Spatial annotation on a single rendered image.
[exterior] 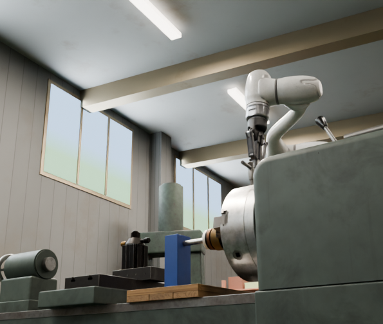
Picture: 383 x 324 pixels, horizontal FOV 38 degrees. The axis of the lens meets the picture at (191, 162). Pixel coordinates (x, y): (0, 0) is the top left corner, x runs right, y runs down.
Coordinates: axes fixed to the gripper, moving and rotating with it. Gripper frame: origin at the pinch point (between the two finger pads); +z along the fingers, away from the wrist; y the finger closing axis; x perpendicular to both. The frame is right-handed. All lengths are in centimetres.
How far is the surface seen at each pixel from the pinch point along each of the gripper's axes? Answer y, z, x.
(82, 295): 30, 49, -51
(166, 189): -358, -169, -362
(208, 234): 12.1, 26.5, -10.9
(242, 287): -635, -92, -415
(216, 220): 21.7, 25.3, -0.9
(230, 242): 22.3, 33.6, 5.4
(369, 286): 27, 50, 50
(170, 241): 12.6, 27.4, -27.4
